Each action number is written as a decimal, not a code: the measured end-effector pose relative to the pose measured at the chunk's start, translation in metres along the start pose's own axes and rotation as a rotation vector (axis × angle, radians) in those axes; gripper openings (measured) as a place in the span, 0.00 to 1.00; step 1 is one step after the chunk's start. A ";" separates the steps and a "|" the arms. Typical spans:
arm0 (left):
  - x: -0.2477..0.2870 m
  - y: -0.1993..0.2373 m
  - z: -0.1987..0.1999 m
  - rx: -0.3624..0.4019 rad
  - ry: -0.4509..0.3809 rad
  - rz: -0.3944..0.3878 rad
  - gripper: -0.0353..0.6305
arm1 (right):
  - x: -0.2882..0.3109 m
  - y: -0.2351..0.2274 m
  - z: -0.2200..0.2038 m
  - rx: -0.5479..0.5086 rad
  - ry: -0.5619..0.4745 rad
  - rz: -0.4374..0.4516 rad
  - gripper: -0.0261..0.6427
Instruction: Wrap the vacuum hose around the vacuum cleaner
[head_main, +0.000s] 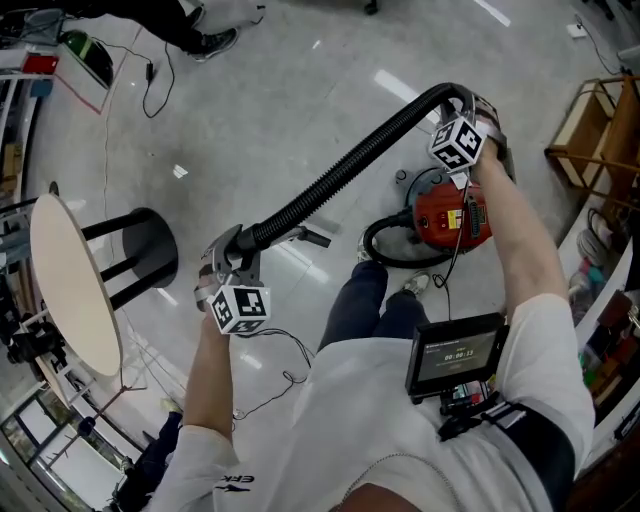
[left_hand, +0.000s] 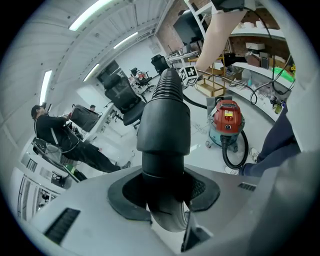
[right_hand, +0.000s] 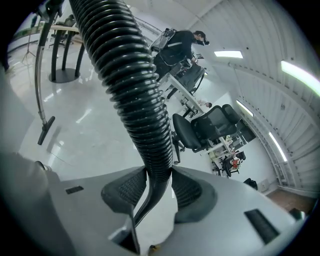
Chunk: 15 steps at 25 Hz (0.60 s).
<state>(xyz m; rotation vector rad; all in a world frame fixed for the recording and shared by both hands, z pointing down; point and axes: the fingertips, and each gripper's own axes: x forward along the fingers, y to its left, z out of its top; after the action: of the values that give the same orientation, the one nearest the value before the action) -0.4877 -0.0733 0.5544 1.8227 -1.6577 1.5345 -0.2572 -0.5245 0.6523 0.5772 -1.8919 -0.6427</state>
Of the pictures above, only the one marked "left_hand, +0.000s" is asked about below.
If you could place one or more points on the wooden chair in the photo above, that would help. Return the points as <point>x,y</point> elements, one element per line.
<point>210,86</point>

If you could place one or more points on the dark blue trousers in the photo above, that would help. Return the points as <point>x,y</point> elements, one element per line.
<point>275,140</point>

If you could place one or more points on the ceiling tube light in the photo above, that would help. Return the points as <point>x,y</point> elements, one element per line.
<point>91,72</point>
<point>125,40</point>
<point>45,87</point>
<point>87,15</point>

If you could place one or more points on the black office chair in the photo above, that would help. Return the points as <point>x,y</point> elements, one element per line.
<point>142,80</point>
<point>122,100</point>
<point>160,63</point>

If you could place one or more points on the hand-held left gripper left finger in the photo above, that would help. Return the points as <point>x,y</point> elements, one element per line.
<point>100,225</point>

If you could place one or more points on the red vacuum cleaner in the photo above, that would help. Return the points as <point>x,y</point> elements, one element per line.
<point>227,117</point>

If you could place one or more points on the person's right forearm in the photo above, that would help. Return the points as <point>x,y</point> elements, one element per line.
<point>217,37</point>

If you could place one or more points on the white sneaker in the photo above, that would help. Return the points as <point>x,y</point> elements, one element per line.
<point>254,153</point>
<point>231,170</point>

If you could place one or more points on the artificial flowers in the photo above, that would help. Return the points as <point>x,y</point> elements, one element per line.
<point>293,69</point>

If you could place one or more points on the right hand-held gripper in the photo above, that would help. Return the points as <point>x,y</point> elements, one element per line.
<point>190,73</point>

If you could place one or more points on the black monitor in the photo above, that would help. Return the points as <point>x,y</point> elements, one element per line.
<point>186,27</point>

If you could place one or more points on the white metal shelf rack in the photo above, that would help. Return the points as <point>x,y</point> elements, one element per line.
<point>265,110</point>

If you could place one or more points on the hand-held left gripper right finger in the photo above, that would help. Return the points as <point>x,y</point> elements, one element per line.
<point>237,212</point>

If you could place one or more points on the green packet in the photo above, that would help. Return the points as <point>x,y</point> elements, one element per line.
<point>283,75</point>

